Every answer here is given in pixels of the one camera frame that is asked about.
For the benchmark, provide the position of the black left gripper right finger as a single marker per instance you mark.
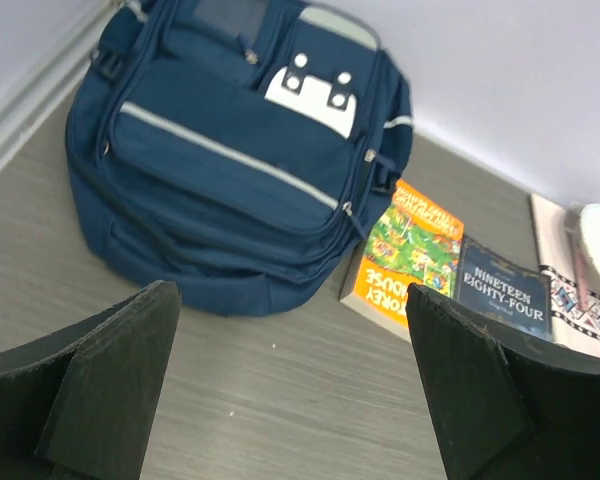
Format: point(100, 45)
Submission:
point(504, 404)

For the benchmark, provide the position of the navy blue student backpack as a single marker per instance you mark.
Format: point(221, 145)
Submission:
point(239, 149)

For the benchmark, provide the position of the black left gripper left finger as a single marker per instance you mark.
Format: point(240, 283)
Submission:
point(80, 402)

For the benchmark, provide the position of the patterned white placemat cloth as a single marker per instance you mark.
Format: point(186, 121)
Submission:
point(573, 326)

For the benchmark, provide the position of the dark blue Nineteen Eighty-Four book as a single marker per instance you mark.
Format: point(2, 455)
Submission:
point(497, 288)

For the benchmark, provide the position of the pink handled fork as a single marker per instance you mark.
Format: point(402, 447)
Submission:
point(572, 231)

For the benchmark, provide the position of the orange treehouse storey book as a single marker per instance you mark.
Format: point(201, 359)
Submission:
point(414, 241)

